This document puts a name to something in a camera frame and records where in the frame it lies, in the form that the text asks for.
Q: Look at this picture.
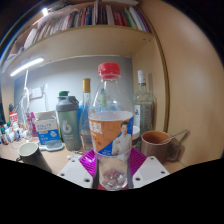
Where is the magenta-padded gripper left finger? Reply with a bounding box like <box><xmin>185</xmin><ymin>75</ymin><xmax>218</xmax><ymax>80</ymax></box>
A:
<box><xmin>57</xmin><ymin>148</ymin><xmax>100</xmax><ymax>190</ymax></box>

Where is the black mug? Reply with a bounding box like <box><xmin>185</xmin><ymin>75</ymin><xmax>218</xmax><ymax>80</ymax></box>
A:
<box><xmin>15</xmin><ymin>142</ymin><xmax>53</xmax><ymax>174</ymax></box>

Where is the white lamp cable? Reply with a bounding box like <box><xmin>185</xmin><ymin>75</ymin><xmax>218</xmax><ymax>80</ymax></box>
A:
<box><xmin>20</xmin><ymin>69</ymin><xmax>32</xmax><ymax>121</ymax></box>

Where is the clear red-capped drink bottle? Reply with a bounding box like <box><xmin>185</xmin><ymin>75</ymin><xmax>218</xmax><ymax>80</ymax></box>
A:
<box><xmin>87</xmin><ymin>62</ymin><xmax>135</xmax><ymax>192</ymax></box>

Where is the wooden shelf unit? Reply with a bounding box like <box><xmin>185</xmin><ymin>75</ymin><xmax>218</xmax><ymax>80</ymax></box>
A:
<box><xmin>0</xmin><ymin>0</ymin><xmax>171</xmax><ymax>134</ymax></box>

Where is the ceiling light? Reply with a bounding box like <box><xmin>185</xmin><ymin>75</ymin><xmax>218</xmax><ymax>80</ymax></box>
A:
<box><xmin>40</xmin><ymin>6</ymin><xmax>50</xmax><ymax>17</ymax></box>

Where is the white wall socket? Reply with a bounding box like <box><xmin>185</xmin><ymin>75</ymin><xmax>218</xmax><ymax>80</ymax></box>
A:
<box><xmin>29</xmin><ymin>87</ymin><xmax>44</xmax><ymax>100</ymax></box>

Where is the yellow-capped blue liquid bottle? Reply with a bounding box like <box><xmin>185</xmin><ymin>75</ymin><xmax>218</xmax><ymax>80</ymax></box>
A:
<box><xmin>79</xmin><ymin>77</ymin><xmax>94</xmax><ymax>151</ymax></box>

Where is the white light bar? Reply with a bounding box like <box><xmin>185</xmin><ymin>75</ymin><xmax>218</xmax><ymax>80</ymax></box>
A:
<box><xmin>9</xmin><ymin>57</ymin><xmax>45</xmax><ymax>78</ymax></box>

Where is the metal spoon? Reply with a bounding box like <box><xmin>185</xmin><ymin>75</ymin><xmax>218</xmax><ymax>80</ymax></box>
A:
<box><xmin>160</xmin><ymin>128</ymin><xmax>189</xmax><ymax>145</ymax></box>

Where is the clear glass bottle white cap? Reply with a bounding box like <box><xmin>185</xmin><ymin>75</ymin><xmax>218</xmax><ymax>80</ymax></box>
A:
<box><xmin>133</xmin><ymin>69</ymin><xmax>157</xmax><ymax>136</ymax></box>

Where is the brown mug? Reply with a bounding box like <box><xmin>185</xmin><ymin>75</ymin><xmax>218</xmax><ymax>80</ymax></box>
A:
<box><xmin>140</xmin><ymin>129</ymin><xmax>181</xmax><ymax>164</ymax></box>

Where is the white-lidded brown jar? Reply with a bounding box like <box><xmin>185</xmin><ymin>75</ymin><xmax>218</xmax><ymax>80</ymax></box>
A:
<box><xmin>132</xmin><ymin>125</ymin><xmax>142</xmax><ymax>147</ymax></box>

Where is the red and white can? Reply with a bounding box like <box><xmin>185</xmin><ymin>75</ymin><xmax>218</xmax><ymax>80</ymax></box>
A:
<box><xmin>8</xmin><ymin>110</ymin><xmax>19</xmax><ymax>125</ymax></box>

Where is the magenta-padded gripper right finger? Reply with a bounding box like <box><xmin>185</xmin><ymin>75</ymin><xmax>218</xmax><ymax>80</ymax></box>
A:
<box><xmin>126</xmin><ymin>147</ymin><xmax>171</xmax><ymax>190</ymax></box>

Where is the magenta box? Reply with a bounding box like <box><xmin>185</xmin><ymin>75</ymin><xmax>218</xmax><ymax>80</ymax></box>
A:
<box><xmin>25</xmin><ymin>111</ymin><xmax>38</xmax><ymax>138</ymax></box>

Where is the light blue hairbrush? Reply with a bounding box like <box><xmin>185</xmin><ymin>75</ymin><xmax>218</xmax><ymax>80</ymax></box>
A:
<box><xmin>38</xmin><ymin>139</ymin><xmax>65</xmax><ymax>153</ymax></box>

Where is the grey shaker bottle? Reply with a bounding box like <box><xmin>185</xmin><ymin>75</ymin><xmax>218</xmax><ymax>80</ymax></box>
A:
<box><xmin>55</xmin><ymin>95</ymin><xmax>83</xmax><ymax>152</ymax></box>

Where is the blue and white carton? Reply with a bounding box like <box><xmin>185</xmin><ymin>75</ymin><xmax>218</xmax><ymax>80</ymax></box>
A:
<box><xmin>34</xmin><ymin>110</ymin><xmax>63</xmax><ymax>146</ymax></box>

